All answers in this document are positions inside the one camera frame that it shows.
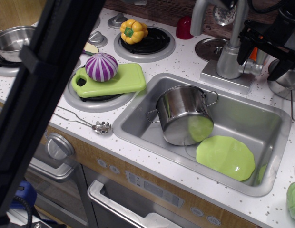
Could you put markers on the steel pot lid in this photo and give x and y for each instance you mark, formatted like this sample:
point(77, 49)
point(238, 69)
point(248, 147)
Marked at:
point(210, 48)

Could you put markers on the grey oven door handle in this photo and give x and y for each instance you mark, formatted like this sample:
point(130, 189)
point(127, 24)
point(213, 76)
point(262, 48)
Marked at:
point(62, 174)

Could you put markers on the stove burner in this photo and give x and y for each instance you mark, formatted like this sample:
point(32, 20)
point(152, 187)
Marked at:
point(9, 69)
point(73, 100)
point(157, 45)

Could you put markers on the green cutting board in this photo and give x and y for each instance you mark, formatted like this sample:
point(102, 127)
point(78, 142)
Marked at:
point(129, 78)

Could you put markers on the steel pot left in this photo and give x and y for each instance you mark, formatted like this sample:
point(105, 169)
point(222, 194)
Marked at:
point(12, 41)

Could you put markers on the grey stove knob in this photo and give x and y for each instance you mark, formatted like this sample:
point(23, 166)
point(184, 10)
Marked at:
point(97, 39)
point(116, 21)

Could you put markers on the toy eggplant half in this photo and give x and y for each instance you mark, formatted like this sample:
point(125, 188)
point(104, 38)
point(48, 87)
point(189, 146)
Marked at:
point(90, 49)

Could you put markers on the front stove burner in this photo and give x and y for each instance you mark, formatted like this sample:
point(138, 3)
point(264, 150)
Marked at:
point(73, 100)

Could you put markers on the silver toy faucet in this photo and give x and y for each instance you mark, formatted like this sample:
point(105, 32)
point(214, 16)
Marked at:
point(226, 73)

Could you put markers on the orange toy carrot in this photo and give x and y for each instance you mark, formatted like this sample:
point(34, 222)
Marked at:
point(253, 54)

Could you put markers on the grey stove knob rear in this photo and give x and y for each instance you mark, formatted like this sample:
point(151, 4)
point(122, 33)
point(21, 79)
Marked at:
point(116, 21)

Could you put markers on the silver faucet lever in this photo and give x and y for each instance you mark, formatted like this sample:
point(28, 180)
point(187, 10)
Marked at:
point(255, 67)

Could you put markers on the grey sink basin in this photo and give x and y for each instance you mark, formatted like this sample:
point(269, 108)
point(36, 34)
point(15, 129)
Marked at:
point(263, 129)

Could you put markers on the yellow toy bell pepper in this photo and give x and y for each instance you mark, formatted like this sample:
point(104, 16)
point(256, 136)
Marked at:
point(133, 32)

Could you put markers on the purple striped toy onion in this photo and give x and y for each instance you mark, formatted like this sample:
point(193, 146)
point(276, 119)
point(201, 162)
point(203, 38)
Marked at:
point(101, 67)

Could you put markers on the green toy cabbage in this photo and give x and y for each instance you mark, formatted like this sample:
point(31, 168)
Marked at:
point(290, 200)

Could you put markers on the metal pasta spoon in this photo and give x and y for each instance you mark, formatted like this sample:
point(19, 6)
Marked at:
point(67, 115)

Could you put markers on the silver oven dial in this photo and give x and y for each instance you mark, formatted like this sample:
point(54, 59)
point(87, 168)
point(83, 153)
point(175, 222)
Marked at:
point(58, 147)

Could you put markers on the green plastic plate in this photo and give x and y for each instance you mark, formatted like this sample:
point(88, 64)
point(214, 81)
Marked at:
point(226, 155)

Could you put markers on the grey dishwasher door handle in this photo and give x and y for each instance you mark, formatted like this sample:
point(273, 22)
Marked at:
point(152, 220)

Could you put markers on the blue clamp with cable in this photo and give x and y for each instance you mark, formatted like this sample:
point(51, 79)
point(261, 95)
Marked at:
point(25, 198)

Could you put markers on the steel pan right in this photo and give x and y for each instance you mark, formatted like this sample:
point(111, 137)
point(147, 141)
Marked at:
point(284, 87)

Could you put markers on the grey stove knob middle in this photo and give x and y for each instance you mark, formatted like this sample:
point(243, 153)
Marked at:
point(97, 39)

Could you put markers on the far left stove burner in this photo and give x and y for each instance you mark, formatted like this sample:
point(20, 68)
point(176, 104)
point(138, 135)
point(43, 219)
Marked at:
point(9, 69)

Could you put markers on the steel pot in sink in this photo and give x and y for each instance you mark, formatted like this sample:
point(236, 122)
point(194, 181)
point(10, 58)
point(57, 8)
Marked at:
point(183, 114)

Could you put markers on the rear right stove burner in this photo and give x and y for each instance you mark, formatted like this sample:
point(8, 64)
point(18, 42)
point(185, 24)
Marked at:
point(157, 45)

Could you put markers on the red plastic cup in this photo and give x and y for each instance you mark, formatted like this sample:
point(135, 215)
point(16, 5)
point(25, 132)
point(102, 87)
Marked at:
point(183, 28)

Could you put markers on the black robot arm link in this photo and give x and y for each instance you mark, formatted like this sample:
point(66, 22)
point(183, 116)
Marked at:
point(46, 65)

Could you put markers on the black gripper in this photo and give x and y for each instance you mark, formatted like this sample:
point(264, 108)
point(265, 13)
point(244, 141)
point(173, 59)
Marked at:
point(276, 39)

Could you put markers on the clear faucet knob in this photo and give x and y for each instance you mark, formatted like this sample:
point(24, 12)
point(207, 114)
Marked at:
point(223, 16)

